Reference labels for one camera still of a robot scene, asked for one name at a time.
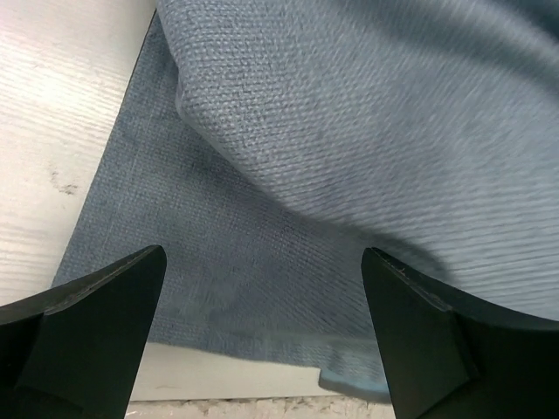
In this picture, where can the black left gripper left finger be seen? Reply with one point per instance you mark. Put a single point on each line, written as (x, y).
(74, 350)

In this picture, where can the blue striped pillowcase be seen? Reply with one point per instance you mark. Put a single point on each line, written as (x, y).
(266, 144)

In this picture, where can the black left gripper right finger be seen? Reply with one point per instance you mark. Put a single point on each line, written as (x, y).
(449, 354)

